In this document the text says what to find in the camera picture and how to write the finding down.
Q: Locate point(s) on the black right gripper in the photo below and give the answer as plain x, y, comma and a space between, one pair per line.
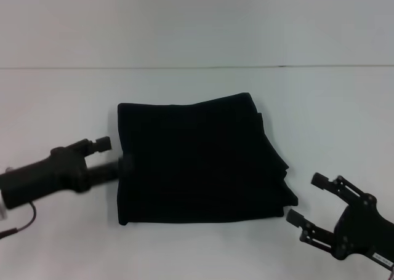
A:
360, 227

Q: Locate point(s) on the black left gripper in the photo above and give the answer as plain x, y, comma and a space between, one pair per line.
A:
43, 175

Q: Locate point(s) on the black shirt with FREE print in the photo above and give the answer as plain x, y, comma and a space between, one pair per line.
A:
200, 163

